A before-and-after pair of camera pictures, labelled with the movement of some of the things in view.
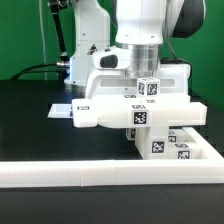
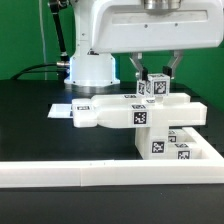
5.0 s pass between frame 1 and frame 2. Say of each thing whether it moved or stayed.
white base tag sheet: stayed
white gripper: moved
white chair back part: stayed
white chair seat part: stayed
